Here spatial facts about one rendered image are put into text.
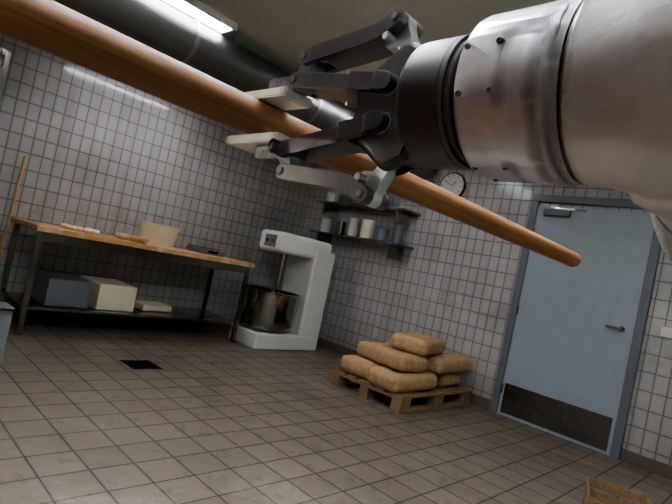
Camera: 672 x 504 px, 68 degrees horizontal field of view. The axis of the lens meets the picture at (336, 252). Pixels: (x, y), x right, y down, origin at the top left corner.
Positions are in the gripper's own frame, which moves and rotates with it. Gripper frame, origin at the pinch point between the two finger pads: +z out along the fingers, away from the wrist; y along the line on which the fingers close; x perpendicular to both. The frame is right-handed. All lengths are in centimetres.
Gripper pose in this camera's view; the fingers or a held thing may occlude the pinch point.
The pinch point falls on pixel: (267, 121)
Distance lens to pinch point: 44.3
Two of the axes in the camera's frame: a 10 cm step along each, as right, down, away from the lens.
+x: 6.8, 1.6, 7.2
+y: -2.0, 9.8, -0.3
